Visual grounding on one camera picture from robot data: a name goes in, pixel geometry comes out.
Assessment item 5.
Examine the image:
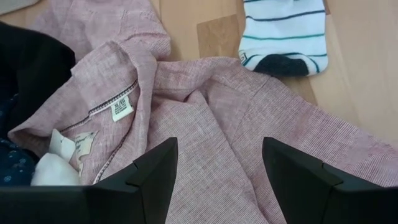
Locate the plain white sock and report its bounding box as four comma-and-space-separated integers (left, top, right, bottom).
30, 128, 82, 187

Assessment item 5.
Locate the black garment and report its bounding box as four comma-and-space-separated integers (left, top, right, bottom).
0, 21, 76, 131

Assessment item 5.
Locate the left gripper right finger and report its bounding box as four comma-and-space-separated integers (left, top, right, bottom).
262, 136, 398, 224

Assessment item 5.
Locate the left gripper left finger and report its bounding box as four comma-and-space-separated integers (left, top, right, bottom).
85, 136, 179, 224

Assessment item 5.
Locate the navy dotted garment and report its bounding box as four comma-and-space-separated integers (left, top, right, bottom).
0, 93, 37, 187

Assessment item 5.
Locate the pink linen shirt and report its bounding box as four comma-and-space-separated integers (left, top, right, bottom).
7, 0, 398, 224

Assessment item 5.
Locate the white striped sock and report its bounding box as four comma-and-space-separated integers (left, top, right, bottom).
238, 0, 330, 78

